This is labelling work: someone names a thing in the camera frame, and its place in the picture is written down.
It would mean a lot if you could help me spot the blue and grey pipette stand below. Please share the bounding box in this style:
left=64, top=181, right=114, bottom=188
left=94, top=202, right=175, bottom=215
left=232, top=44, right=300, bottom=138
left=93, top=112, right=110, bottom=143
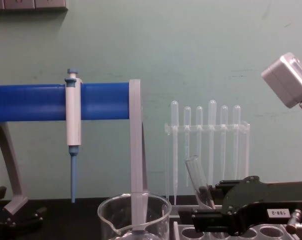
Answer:
left=0, top=78, right=150, bottom=226

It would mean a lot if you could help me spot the silver gripper cable plug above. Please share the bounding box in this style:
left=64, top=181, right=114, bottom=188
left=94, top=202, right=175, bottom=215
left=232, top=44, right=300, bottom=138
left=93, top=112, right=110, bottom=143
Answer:
left=285, top=209, right=302, bottom=235

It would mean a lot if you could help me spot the clear acrylic pipette rack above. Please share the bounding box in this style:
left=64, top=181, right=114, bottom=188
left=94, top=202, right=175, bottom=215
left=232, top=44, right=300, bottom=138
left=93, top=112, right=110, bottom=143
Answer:
left=164, top=121, right=251, bottom=206

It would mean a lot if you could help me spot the grey test tube rack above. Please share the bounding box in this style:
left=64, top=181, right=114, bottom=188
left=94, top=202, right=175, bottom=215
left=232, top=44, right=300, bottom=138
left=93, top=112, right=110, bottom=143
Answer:
left=172, top=217, right=300, bottom=240

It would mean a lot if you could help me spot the white and blue micropipette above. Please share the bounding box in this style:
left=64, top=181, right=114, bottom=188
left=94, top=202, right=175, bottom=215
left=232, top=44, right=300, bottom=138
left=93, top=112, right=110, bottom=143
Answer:
left=64, top=67, right=83, bottom=204

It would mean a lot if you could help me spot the black table cloth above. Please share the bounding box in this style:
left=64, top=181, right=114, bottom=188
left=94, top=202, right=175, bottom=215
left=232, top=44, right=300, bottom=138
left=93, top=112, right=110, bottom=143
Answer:
left=0, top=197, right=224, bottom=240

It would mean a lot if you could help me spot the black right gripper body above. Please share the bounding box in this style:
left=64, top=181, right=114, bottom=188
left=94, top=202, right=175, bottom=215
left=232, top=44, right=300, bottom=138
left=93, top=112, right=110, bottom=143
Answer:
left=221, top=175, right=302, bottom=237

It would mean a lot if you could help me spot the clear glass test tube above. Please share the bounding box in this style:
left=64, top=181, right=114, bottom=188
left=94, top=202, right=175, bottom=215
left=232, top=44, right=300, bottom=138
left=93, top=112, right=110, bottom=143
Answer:
left=185, top=155, right=216, bottom=210

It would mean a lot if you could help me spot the grey wall socket panel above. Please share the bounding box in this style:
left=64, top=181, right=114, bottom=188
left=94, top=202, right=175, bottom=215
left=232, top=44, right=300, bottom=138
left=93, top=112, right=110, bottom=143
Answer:
left=0, top=0, right=69, bottom=12

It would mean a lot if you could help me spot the clear glass beaker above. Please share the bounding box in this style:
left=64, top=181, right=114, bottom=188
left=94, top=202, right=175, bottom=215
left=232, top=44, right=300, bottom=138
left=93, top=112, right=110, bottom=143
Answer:
left=97, top=192, right=173, bottom=240

